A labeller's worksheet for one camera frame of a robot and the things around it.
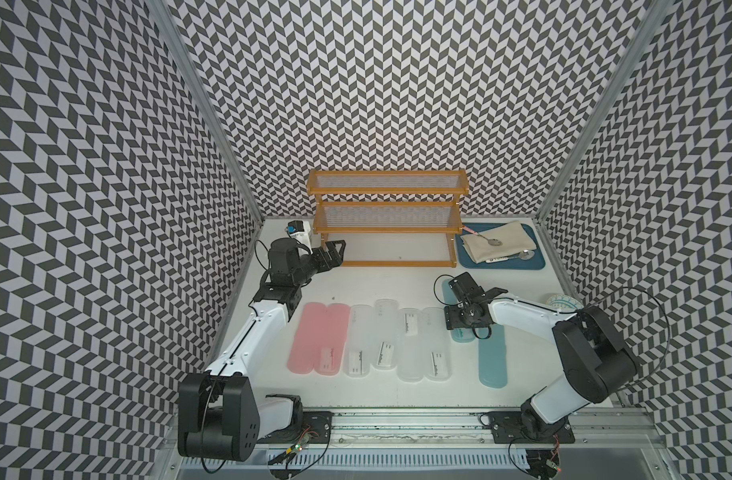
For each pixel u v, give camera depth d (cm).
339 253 76
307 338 87
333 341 87
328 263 72
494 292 68
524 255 103
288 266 62
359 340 87
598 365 44
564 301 95
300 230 73
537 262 106
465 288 74
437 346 87
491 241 109
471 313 68
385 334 88
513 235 112
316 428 72
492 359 84
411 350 87
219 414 40
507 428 73
